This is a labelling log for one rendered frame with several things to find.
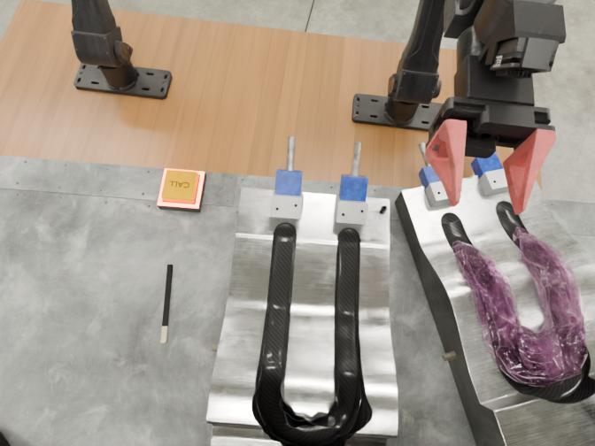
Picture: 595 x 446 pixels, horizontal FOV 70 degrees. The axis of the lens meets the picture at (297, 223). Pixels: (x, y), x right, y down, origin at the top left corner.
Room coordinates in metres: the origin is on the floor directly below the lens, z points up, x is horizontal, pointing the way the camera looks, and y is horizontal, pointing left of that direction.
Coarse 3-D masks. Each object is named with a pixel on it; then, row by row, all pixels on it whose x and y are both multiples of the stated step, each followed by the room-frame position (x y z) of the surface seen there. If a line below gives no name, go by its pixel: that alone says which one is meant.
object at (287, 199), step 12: (288, 144) 0.37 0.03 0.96; (288, 156) 0.35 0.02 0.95; (288, 168) 0.34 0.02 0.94; (276, 180) 0.32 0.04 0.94; (288, 180) 0.32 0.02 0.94; (300, 180) 0.32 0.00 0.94; (276, 192) 0.30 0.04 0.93; (288, 192) 0.30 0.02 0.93; (300, 192) 0.30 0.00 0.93; (276, 204) 0.28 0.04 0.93; (288, 204) 0.28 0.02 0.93; (300, 204) 0.28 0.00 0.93; (276, 216) 0.26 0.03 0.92; (288, 216) 0.26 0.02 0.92; (300, 216) 0.26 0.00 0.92
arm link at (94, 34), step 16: (80, 0) 0.59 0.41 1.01; (96, 0) 0.60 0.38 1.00; (80, 16) 0.58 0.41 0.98; (96, 16) 0.58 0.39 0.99; (112, 16) 0.61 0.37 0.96; (80, 32) 0.56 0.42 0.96; (96, 32) 0.57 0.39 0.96; (112, 32) 0.58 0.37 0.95; (80, 48) 0.55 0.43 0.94; (96, 48) 0.55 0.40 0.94; (112, 48) 0.56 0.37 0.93; (96, 64) 0.54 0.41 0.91; (112, 64) 0.54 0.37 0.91
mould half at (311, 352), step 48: (240, 240) 0.22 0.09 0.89; (336, 240) 0.24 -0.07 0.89; (384, 240) 0.25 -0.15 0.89; (240, 288) 0.14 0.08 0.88; (384, 288) 0.16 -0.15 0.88; (240, 336) 0.07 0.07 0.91; (384, 336) 0.09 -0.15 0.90; (240, 384) 0.00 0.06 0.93; (288, 384) 0.00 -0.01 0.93; (384, 384) 0.02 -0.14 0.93; (240, 432) -0.07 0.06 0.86; (384, 432) -0.04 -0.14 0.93
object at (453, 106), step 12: (444, 108) 0.27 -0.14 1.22; (456, 108) 0.27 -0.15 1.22; (468, 108) 0.27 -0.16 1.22; (480, 108) 0.27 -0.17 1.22; (528, 108) 0.27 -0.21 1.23; (540, 108) 0.27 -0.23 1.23; (468, 120) 0.27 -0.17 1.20; (540, 120) 0.26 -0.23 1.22; (432, 132) 0.27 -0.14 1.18; (504, 144) 0.26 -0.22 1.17
